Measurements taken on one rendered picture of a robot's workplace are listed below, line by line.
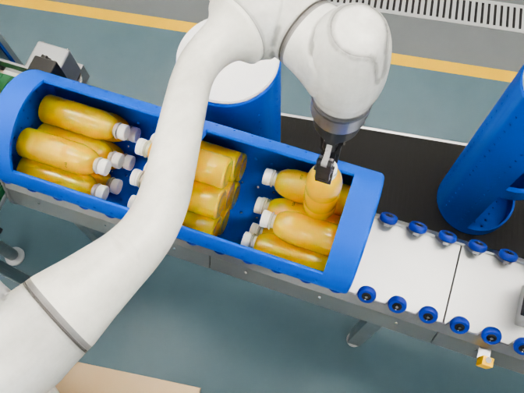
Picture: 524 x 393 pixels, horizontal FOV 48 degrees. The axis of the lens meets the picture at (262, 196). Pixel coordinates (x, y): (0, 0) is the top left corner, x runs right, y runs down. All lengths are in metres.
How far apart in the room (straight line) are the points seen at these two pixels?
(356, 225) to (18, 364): 0.77
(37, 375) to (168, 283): 1.85
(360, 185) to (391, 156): 1.24
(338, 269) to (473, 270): 0.44
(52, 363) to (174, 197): 0.21
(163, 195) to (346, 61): 0.27
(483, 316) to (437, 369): 0.94
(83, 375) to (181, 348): 1.02
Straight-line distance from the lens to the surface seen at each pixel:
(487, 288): 1.57
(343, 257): 1.23
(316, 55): 0.75
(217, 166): 1.28
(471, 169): 2.06
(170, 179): 0.68
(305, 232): 1.27
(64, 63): 1.93
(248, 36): 0.79
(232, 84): 1.57
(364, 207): 1.22
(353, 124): 0.86
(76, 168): 1.42
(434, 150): 2.54
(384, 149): 2.49
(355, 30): 0.73
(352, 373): 2.40
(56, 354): 0.64
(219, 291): 2.43
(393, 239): 1.54
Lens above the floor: 2.38
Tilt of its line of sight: 70 degrees down
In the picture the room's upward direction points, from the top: 4 degrees counter-clockwise
